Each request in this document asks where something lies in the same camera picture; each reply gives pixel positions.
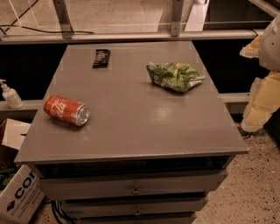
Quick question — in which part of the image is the white cardboard box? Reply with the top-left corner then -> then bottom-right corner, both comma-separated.
0,119 -> 45,224

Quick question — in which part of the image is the bottom grey drawer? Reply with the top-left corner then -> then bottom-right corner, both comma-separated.
77,213 -> 196,224

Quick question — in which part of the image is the black rxbar chocolate bar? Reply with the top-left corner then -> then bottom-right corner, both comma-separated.
92,49 -> 111,68

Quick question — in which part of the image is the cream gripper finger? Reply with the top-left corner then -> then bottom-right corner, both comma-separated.
240,36 -> 262,59
241,71 -> 280,132

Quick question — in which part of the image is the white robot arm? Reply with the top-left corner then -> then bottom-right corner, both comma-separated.
240,14 -> 280,132

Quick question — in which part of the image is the metal bracket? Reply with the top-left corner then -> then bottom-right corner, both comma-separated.
52,0 -> 74,39
170,0 -> 184,37

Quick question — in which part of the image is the black cable on floor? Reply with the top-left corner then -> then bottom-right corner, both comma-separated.
0,0 -> 95,35

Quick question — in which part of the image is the grey drawer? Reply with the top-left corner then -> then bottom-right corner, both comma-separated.
77,213 -> 196,224
38,170 -> 228,200
62,197 -> 208,219

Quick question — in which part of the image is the white pump bottle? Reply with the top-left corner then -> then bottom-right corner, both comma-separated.
0,80 -> 24,109

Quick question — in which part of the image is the grey metal rail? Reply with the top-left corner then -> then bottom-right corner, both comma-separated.
0,29 -> 264,45

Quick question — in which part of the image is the red coke can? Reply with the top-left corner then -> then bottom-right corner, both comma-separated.
44,96 -> 90,126

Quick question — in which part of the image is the green chip bag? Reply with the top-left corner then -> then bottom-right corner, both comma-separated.
146,62 -> 206,94

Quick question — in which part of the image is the left metal bracket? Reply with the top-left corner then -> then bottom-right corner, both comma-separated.
52,0 -> 74,39

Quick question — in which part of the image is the right metal bracket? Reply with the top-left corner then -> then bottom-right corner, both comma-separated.
170,0 -> 184,37

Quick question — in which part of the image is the top grey drawer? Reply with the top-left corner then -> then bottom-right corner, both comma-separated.
38,170 -> 228,200

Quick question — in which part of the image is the middle grey drawer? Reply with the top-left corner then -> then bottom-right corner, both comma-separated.
62,197 -> 208,219

